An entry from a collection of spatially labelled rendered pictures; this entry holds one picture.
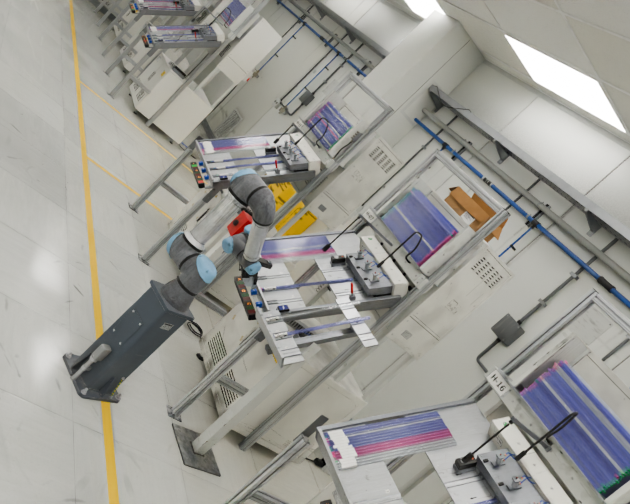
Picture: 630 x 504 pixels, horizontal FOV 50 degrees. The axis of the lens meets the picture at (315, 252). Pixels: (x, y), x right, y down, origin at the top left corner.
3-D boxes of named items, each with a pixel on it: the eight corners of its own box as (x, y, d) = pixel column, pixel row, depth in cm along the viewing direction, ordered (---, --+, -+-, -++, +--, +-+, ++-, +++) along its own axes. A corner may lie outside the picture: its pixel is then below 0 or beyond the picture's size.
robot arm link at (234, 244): (235, 252, 311) (254, 245, 317) (222, 235, 315) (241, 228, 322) (231, 262, 317) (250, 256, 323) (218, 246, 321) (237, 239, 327)
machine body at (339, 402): (212, 430, 358) (295, 355, 347) (191, 347, 413) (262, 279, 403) (290, 470, 396) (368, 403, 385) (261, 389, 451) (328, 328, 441)
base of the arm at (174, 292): (169, 307, 286) (185, 292, 284) (155, 282, 294) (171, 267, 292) (191, 315, 298) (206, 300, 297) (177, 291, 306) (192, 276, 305)
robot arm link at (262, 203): (287, 202, 282) (264, 271, 319) (273, 184, 287) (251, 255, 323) (265, 210, 276) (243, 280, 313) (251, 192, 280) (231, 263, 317)
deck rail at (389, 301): (268, 324, 330) (268, 314, 327) (267, 321, 332) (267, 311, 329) (399, 306, 352) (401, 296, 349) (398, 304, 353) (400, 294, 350)
